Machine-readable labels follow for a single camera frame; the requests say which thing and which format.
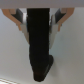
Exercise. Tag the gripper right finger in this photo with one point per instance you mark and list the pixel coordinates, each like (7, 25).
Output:
(56, 18)

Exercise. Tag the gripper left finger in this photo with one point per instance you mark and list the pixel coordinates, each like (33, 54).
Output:
(19, 19)

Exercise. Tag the white sliding door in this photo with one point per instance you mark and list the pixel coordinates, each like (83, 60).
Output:
(70, 50)

